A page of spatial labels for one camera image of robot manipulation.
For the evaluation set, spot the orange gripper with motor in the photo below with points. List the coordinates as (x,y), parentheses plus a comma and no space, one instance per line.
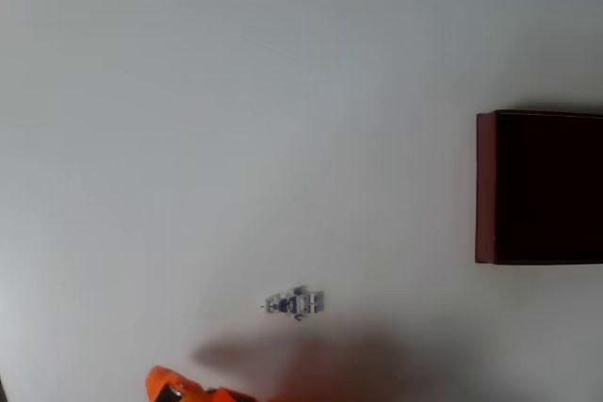
(162,382)

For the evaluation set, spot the small grey toy figure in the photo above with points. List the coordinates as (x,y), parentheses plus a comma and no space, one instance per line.
(306,303)

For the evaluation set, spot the dark red open box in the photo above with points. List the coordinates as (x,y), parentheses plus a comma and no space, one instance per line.
(542,185)

